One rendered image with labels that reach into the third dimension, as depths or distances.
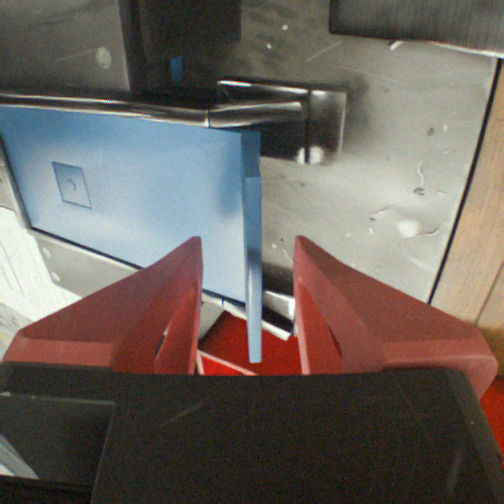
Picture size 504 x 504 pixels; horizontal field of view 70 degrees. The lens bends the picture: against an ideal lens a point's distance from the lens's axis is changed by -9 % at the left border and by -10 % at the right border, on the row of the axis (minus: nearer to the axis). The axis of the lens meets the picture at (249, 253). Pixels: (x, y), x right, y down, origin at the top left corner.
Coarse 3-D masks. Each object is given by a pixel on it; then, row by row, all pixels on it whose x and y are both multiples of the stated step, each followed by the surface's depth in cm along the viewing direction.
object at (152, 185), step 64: (0, 128) 17; (64, 128) 15; (128, 128) 14; (192, 128) 12; (128, 192) 15; (192, 192) 14; (256, 192) 9; (128, 256) 18; (256, 256) 11; (256, 320) 12
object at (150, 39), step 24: (144, 0) 12; (168, 0) 13; (192, 0) 14; (216, 0) 16; (144, 24) 13; (168, 24) 14; (192, 24) 15; (216, 24) 16; (240, 24) 18; (144, 48) 13; (168, 48) 14; (192, 48) 15; (168, 72) 15
